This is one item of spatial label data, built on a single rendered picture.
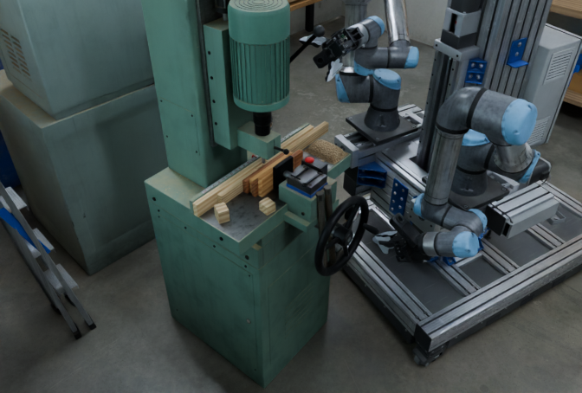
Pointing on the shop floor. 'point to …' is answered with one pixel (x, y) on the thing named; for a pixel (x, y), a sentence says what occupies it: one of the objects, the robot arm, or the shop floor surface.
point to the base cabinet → (242, 296)
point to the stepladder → (26, 240)
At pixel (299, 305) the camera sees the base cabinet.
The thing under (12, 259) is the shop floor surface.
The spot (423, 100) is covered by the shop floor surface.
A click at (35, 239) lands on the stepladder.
